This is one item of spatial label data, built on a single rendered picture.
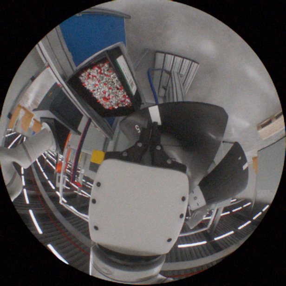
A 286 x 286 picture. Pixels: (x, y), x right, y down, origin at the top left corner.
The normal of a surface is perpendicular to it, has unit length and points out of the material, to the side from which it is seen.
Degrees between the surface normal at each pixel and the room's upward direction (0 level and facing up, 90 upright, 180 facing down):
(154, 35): 0
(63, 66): 90
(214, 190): 87
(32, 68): 90
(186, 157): 48
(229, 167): 81
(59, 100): 90
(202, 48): 0
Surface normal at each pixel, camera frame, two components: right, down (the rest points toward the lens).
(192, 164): -0.63, 0.37
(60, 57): 0.98, 0.17
